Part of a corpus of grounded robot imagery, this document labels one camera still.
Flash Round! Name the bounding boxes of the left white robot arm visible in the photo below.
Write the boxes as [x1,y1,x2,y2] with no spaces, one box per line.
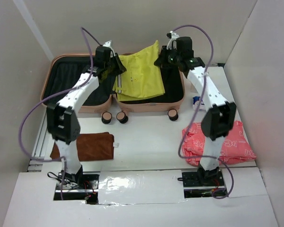
[46,41,126,189]

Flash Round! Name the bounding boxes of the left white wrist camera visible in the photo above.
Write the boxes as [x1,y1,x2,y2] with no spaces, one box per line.
[102,40,115,56]

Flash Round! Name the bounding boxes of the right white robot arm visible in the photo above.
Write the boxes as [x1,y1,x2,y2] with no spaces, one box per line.
[154,32,236,185]

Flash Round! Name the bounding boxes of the pink patterned garment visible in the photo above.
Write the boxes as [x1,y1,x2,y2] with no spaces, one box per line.
[182,121,257,166]

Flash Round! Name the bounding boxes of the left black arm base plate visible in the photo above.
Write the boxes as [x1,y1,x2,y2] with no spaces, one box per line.
[47,172,99,205]

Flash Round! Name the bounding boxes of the white taped cover sheet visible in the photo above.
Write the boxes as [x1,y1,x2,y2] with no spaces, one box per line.
[98,170,186,205]

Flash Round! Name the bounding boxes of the yellow-green shorts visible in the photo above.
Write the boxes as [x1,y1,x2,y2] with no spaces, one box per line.
[113,41,165,102]

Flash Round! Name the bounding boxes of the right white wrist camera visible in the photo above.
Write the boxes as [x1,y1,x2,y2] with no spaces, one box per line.
[166,31,179,50]

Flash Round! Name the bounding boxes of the brown towel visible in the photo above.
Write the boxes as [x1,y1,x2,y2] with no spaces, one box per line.
[49,131,115,162]

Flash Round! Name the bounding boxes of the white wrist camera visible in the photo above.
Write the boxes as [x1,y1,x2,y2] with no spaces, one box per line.
[102,40,115,56]
[166,31,179,50]

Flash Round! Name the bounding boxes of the blue white wet wipes pack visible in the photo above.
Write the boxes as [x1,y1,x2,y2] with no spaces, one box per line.
[193,96,206,112]

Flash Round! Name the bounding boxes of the pink open suitcase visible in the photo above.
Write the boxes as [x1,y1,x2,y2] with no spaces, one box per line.
[41,54,185,124]

